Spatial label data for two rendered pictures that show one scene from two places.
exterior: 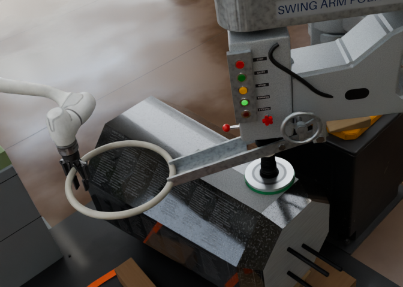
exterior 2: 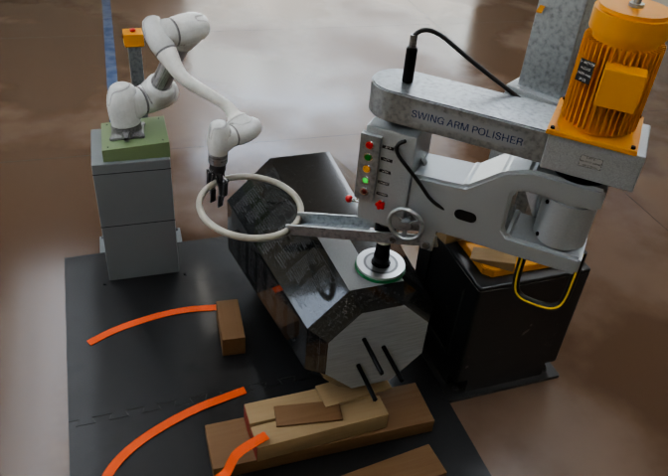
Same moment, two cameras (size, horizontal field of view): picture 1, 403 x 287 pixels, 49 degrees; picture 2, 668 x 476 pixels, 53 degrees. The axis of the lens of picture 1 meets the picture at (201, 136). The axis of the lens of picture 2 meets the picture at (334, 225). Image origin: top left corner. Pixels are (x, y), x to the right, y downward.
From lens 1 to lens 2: 1.14 m
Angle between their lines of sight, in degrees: 11
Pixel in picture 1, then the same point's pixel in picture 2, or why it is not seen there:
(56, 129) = (213, 137)
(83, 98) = (250, 122)
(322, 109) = (432, 217)
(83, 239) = (205, 266)
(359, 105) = (465, 228)
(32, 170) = (193, 180)
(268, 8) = (405, 107)
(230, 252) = (309, 314)
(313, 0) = (441, 117)
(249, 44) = (382, 131)
